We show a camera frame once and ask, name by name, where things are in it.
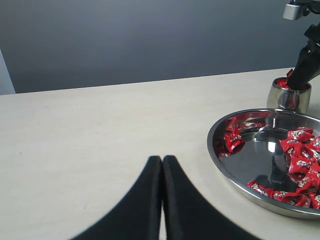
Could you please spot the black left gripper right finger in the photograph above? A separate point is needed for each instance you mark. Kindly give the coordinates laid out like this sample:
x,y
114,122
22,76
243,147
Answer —
x,y
188,215

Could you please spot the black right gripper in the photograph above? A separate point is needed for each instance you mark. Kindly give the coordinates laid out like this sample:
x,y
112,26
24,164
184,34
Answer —
x,y
308,64

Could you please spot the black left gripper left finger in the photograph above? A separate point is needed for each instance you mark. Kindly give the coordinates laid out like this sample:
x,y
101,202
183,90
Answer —
x,y
138,214

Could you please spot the red candy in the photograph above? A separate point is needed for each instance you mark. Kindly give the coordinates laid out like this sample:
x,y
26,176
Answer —
x,y
301,134
282,83
233,139
289,73
254,185

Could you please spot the small stainless steel cup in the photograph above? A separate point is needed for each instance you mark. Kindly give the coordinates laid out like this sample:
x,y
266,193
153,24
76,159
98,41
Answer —
x,y
288,99

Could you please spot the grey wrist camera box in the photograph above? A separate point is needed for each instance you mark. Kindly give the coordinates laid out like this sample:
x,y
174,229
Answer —
x,y
297,9

